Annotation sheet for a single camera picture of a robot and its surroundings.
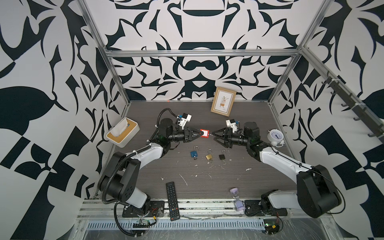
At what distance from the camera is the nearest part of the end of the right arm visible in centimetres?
72

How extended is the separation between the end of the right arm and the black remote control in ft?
1.16

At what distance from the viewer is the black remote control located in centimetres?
73

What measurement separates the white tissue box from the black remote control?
0.38 m
